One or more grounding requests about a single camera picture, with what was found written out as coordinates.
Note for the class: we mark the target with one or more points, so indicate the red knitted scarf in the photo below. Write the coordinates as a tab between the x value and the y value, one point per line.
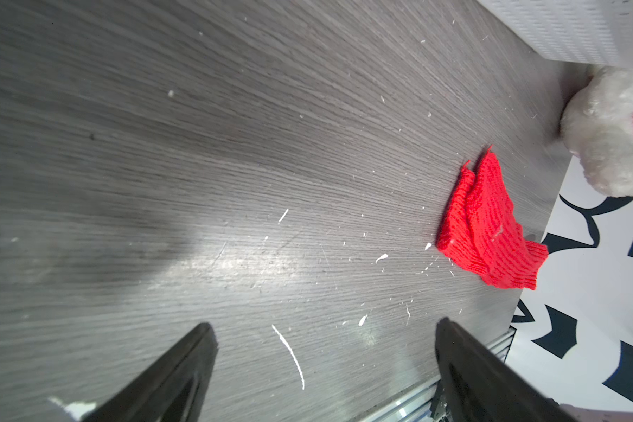
479	232

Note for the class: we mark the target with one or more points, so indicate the white teddy bear pink shirt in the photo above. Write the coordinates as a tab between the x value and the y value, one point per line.
597	128

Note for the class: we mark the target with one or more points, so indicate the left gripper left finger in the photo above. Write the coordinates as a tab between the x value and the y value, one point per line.
173	388

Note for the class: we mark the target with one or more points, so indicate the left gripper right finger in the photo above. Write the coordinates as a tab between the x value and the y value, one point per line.
480	387

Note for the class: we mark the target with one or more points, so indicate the white plastic basket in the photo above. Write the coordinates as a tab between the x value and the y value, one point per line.
590	32

